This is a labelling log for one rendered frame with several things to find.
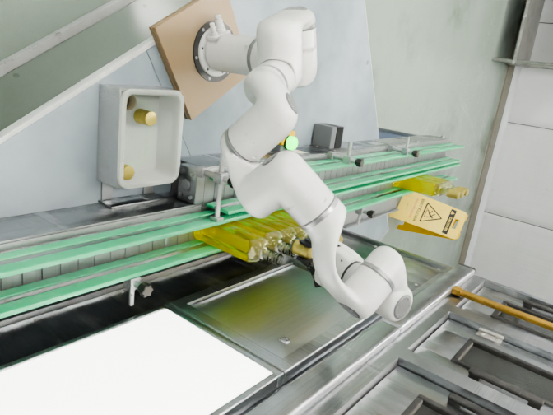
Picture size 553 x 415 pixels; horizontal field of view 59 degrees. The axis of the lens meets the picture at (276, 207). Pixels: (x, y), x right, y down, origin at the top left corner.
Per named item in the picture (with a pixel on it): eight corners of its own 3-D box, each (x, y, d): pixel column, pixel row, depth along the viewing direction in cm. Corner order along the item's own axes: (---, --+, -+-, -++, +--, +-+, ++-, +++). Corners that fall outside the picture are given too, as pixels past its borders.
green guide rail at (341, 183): (206, 206, 127) (228, 215, 123) (206, 202, 127) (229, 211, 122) (446, 158, 262) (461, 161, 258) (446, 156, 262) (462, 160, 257)
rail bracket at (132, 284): (101, 293, 110) (138, 318, 102) (103, 265, 108) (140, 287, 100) (117, 288, 113) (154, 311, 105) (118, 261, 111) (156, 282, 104)
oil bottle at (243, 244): (192, 238, 127) (255, 267, 115) (194, 217, 126) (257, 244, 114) (208, 234, 132) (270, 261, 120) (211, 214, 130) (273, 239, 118)
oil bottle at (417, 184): (392, 185, 218) (454, 202, 202) (394, 173, 216) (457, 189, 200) (397, 184, 222) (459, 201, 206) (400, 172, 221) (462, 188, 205)
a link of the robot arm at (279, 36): (248, 104, 103) (239, 23, 95) (284, 73, 122) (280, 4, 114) (291, 107, 100) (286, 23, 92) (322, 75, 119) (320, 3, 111)
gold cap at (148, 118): (133, 108, 116) (145, 111, 113) (146, 108, 118) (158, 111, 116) (132, 123, 117) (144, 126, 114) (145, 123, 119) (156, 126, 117)
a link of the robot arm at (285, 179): (347, 168, 96) (295, 204, 105) (275, 84, 92) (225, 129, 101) (328, 211, 83) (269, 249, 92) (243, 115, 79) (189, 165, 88)
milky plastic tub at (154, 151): (96, 181, 115) (118, 190, 110) (99, 82, 109) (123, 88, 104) (156, 174, 128) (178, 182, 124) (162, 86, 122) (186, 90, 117)
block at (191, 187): (174, 198, 127) (192, 206, 123) (177, 163, 125) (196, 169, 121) (184, 197, 130) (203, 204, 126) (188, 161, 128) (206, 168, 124)
